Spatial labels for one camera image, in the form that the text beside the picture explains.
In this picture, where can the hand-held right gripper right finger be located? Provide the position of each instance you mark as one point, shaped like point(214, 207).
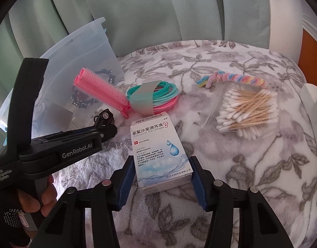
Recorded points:
point(199, 183)

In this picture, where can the person's left hand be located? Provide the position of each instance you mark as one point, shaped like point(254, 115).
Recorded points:
point(48, 199)

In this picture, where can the pale green curtain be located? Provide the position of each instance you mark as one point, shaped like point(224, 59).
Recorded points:
point(148, 10)

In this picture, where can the bag of cotton swabs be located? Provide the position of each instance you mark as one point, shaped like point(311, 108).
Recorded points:
point(246, 113)

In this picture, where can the pink hair roller clip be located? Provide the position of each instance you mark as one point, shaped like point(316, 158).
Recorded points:
point(101, 90)

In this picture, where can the white blue medicine box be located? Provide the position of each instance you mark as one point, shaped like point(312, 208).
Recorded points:
point(158, 155)

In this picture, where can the grey floral blanket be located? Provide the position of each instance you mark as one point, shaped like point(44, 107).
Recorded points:
point(225, 160)

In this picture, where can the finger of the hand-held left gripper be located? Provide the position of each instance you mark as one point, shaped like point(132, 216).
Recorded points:
point(107, 132)
point(70, 133)

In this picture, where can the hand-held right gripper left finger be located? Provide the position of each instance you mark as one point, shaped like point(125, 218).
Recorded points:
point(126, 183)

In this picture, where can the black toy car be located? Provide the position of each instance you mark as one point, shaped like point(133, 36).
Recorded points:
point(105, 116)

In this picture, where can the clear plastic container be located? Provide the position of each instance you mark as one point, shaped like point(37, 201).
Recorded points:
point(78, 54)

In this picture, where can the wooden bed frame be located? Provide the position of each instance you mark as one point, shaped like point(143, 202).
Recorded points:
point(306, 49)

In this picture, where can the black beaded hair band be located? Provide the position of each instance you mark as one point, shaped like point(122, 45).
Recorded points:
point(82, 102)

